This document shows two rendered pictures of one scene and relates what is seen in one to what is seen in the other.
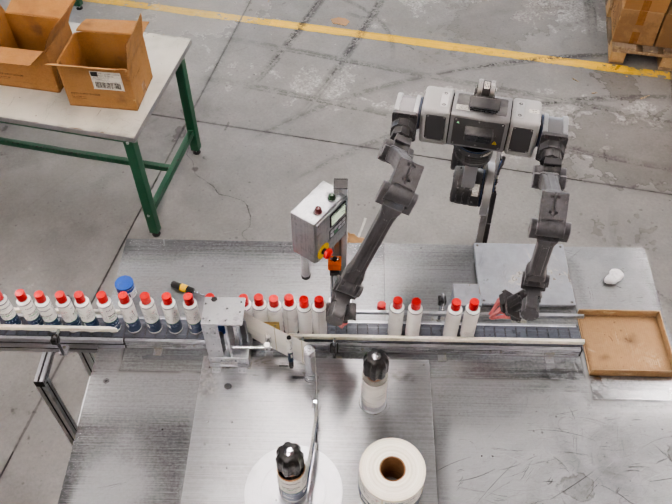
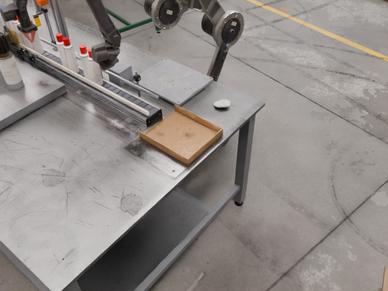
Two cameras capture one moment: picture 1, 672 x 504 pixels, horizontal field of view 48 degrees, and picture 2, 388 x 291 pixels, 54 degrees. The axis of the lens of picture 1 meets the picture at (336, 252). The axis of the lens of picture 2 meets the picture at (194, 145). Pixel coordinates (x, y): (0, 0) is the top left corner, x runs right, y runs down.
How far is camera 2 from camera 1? 230 cm
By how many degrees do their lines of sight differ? 27
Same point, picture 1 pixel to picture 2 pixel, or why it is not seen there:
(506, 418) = (68, 129)
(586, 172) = (355, 118)
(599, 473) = (73, 179)
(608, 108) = not seen: outside the picture
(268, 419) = not seen: outside the picture
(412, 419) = (19, 100)
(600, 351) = (162, 130)
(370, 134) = (246, 55)
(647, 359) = (184, 148)
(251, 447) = not seen: outside the picture
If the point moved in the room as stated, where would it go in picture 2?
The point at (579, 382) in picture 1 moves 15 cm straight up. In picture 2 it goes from (129, 137) to (124, 112)
